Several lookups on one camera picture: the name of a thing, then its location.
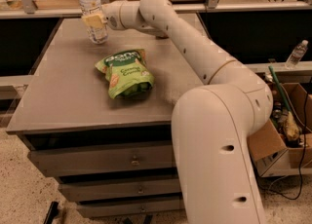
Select grey drawer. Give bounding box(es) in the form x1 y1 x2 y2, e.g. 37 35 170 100
58 176 180 202
77 195 184 218
28 141 174 177

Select clear plastic water bottle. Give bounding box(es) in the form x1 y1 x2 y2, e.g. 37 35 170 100
79 0 108 44

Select black object on floor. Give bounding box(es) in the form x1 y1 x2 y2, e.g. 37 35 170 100
43 202 59 224

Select middle grey drawer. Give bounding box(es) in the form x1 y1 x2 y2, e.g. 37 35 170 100
58 176 180 202

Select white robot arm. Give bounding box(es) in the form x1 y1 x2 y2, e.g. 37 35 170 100
84 0 273 224

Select small bottle on ledge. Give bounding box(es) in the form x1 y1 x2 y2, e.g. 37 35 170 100
285 40 308 69

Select black cable on floor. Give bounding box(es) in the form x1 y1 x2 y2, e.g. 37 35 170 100
256 91 309 201

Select open cardboard box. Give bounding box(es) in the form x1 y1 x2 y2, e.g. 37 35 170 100
248 83 312 177

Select green handled brush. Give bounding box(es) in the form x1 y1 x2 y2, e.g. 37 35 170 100
269 66 300 143

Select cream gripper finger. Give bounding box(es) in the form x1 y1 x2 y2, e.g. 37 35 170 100
82 13 106 29

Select top grey drawer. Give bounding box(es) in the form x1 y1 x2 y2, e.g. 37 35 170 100
28 141 174 177

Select grey drawer cabinet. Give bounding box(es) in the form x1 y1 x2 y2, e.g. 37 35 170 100
7 19 201 206

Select bottom grey drawer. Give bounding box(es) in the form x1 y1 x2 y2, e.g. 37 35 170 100
77 195 184 218

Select green snack bag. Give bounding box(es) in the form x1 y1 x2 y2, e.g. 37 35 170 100
95 49 155 99

